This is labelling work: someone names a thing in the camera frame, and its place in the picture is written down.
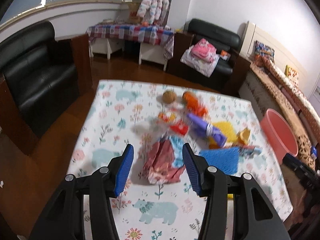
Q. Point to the black leather sofa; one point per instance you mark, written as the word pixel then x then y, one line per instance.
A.
pixel 40 78

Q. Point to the colourful patterned pillow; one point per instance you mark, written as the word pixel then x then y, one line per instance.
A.
pixel 263 53

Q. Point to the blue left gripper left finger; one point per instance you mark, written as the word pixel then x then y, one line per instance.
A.
pixel 123 169

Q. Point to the blue mesh scrubber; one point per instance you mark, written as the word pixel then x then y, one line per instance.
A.
pixel 227 159

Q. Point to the bed with brown blanket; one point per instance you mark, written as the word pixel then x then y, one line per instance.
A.
pixel 264 91

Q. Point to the yellow mesh scrubber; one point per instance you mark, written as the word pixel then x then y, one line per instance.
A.
pixel 227 129

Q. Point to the pink folded clothes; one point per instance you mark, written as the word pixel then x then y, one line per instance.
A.
pixel 204 51

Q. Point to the black leather armchair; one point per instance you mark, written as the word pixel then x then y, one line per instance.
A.
pixel 231 69

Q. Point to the orange plastic wrapper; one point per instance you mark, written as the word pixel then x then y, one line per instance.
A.
pixel 193 104

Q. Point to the yellow floral pillow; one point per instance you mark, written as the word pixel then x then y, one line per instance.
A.
pixel 292 75

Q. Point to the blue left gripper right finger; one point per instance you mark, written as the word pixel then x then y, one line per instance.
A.
pixel 192 168

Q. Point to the walnut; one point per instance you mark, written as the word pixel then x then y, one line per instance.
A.
pixel 169 96

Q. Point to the orange rolled quilt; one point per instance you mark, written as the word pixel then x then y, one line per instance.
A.
pixel 296 94

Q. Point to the red snack wrapper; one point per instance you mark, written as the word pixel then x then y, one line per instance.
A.
pixel 174 122

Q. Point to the hanging pastel puffer jacket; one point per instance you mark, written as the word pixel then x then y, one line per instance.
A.
pixel 153 12

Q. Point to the blue tissue pack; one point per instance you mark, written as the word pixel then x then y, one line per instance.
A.
pixel 313 153

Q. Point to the pink plastic bucket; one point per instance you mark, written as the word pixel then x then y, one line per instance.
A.
pixel 279 135

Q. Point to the plaid covered side table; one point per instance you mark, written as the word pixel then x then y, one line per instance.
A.
pixel 156 43

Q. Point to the white folded cloth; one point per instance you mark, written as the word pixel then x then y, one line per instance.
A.
pixel 203 67

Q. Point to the floral bear tablecloth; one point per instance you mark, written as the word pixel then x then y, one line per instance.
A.
pixel 126 112

